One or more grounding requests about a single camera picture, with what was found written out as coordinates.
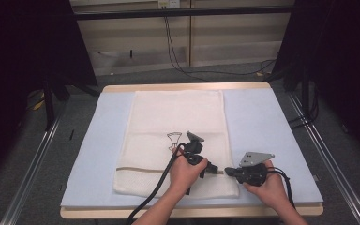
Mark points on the person's left hand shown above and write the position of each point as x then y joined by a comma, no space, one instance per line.
184,176

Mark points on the black horizontal bar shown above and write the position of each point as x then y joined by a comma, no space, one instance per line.
184,13

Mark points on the yellow tape piece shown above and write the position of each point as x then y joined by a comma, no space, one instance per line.
39,105

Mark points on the wooden table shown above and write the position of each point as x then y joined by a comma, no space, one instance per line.
184,86

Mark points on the cream towel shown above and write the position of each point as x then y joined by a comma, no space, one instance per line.
175,115

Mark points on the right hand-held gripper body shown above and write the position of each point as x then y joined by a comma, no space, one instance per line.
253,173

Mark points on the white wall outlet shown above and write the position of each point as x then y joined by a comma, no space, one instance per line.
168,3

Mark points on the black stand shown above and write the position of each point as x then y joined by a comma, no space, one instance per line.
48,106
304,93

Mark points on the black curtain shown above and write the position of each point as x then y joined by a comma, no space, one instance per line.
340,62
15,62

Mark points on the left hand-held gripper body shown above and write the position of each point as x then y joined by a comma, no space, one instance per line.
195,150

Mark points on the light blue foam mat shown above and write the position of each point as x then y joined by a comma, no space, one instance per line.
262,125

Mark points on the person's right hand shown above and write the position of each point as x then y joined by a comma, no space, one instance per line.
270,190

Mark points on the metal floor rail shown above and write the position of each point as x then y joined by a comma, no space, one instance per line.
337,175
28,178

